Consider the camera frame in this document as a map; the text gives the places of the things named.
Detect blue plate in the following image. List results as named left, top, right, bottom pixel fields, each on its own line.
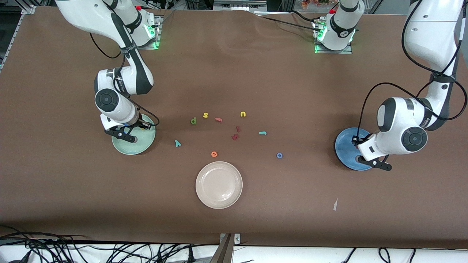
left=335, top=127, right=373, bottom=171

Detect green plate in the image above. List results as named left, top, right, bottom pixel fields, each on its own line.
left=112, top=114, right=156, bottom=156

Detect beige plate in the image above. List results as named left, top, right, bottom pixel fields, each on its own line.
left=195, top=161, right=243, bottom=209

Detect brown table cover sheet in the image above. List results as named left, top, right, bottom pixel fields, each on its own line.
left=0, top=5, right=468, bottom=249

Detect artificial flowers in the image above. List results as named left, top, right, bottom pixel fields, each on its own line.
left=301, top=0, right=339, bottom=9

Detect grey metal beam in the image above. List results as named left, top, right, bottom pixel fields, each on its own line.
left=210, top=234, right=234, bottom=263

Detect grey metal box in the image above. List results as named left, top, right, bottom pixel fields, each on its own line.
left=213, top=0, right=268, bottom=11

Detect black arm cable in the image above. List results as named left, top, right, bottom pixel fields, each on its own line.
left=90, top=31, right=160, bottom=128
left=352, top=0, right=468, bottom=141

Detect black base cable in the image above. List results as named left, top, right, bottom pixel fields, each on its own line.
left=260, top=15, right=318, bottom=33

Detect tangled black cables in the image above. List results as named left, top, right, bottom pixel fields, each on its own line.
left=0, top=225, right=220, bottom=263

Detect metal table edge bracket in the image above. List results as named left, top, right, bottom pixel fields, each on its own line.
left=219, top=233, right=241, bottom=246

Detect aluminium frame rail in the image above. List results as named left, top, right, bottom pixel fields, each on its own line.
left=0, top=4, right=37, bottom=70

